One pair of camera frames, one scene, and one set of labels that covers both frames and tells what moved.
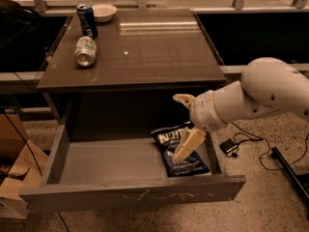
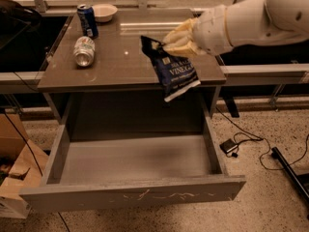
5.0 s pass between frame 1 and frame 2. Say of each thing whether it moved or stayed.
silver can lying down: stayed
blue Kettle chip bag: moved
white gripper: moved
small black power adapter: stayed
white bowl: stayed
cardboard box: stayed
